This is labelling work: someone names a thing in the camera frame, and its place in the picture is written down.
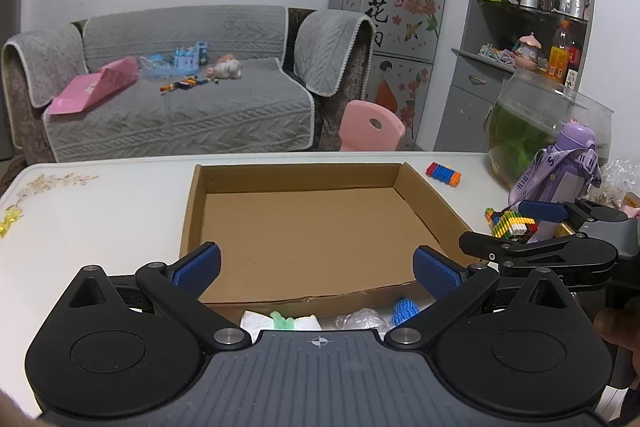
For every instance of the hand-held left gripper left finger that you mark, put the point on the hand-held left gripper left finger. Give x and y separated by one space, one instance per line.
197 268

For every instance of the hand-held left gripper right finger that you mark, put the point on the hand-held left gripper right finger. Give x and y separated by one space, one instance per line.
435 273

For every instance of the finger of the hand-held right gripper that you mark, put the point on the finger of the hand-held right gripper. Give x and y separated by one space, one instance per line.
545 210
550 254

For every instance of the blue knitted item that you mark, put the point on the blue knitted item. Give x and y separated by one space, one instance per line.
404 311

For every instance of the white tissue bundle green tie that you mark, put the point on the white tissue bundle green tie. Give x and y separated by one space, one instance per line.
255 322

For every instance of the bubble wrap bundle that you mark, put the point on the bubble wrap bundle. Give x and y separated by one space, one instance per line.
360 319

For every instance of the shallow cardboard box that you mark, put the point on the shallow cardboard box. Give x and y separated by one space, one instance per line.
300 232

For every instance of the white desktop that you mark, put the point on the white desktop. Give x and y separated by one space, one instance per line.
100 232

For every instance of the person's right hand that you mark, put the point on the person's right hand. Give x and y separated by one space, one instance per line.
612 327

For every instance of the colourful bead cube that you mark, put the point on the colourful bead cube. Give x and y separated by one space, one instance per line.
510 224

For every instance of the clear crinkled plastic bag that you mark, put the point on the clear crinkled plastic bag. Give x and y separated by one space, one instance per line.
622 177

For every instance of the glass fish bowl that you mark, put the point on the glass fish bowl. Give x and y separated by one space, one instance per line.
520 132

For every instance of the red blue orange brick strip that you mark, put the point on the red blue orange brick strip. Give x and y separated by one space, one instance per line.
442 172

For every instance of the grey shelf cabinet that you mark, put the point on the grey shelf cabinet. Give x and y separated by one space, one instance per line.
465 117

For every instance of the grey quilted sofa cover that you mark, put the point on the grey quilted sofa cover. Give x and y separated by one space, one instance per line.
200 122

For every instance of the orange drink bottle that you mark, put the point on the orange drink bottle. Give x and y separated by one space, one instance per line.
559 57

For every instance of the pink mushroom figure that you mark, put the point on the pink mushroom figure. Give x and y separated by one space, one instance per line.
527 52

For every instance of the pink plastic chair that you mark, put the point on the pink plastic chair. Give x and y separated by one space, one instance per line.
360 132

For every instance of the grey sofa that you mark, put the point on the grey sofa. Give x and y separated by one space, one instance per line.
330 122

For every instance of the scattered toy bricks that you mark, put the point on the scattered toy bricks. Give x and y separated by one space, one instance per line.
185 83

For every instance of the small plush animal toy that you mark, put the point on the small plush animal toy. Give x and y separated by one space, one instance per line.
227 68

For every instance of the clear blue plastic bag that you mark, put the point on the clear blue plastic bag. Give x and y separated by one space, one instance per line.
155 67

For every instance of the small silver can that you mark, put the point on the small silver can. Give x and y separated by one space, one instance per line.
582 6
567 3

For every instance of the pink paper bag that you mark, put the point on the pink paper bag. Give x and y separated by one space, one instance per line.
90 89

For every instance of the blue toy castle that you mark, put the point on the blue toy castle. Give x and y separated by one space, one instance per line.
185 59

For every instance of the fridge with flower stickers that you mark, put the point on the fridge with flower stickers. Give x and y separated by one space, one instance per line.
400 32

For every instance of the grey quilted armrest cover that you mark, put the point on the grey quilted armrest cover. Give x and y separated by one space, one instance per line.
330 47
40 57

